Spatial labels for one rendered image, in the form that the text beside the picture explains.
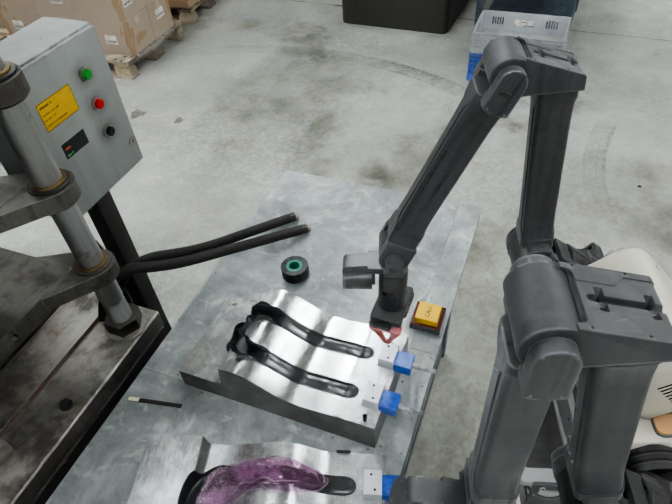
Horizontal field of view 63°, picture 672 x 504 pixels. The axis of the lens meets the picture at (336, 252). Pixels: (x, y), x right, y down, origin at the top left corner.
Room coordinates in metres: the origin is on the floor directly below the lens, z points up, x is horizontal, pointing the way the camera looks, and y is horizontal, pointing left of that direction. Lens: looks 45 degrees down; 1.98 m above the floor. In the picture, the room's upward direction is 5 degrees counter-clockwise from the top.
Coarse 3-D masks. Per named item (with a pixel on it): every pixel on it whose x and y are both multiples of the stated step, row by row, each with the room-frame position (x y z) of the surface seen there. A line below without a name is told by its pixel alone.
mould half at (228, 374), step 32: (224, 320) 0.91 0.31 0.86; (320, 320) 0.86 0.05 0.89; (192, 352) 0.81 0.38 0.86; (224, 352) 0.81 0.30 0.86; (288, 352) 0.76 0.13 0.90; (320, 352) 0.76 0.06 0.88; (192, 384) 0.75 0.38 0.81; (224, 384) 0.71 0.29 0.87; (256, 384) 0.67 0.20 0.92; (288, 384) 0.68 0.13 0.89; (384, 384) 0.66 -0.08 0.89; (288, 416) 0.64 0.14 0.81; (320, 416) 0.61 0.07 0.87; (352, 416) 0.59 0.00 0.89; (384, 416) 0.62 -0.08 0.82
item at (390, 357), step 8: (384, 344) 0.75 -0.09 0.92; (392, 344) 0.75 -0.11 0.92; (384, 352) 0.73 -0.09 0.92; (392, 352) 0.72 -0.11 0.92; (400, 352) 0.73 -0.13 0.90; (384, 360) 0.70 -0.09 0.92; (392, 360) 0.70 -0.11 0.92; (400, 360) 0.71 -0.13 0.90; (408, 360) 0.71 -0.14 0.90; (392, 368) 0.70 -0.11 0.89; (400, 368) 0.69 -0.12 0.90; (408, 368) 0.69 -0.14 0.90; (416, 368) 0.69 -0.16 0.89; (424, 368) 0.69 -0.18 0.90; (432, 368) 0.69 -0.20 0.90
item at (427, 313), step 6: (420, 306) 0.91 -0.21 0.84; (426, 306) 0.91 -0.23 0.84; (432, 306) 0.91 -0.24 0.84; (438, 306) 0.91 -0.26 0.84; (420, 312) 0.89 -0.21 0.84; (426, 312) 0.89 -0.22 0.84; (432, 312) 0.89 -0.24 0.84; (438, 312) 0.89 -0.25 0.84; (420, 318) 0.87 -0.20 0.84; (426, 318) 0.87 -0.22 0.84; (432, 318) 0.87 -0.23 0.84; (438, 318) 0.87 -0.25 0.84; (426, 324) 0.87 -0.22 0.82; (432, 324) 0.86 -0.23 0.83
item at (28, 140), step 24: (0, 120) 0.95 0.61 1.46; (24, 120) 0.97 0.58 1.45; (24, 144) 0.95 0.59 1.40; (24, 168) 0.96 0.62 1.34; (48, 168) 0.96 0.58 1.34; (72, 216) 0.96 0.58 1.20; (72, 240) 0.95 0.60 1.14; (96, 264) 0.96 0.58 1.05; (120, 288) 1.00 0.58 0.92; (120, 312) 0.96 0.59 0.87; (120, 336) 0.94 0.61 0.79
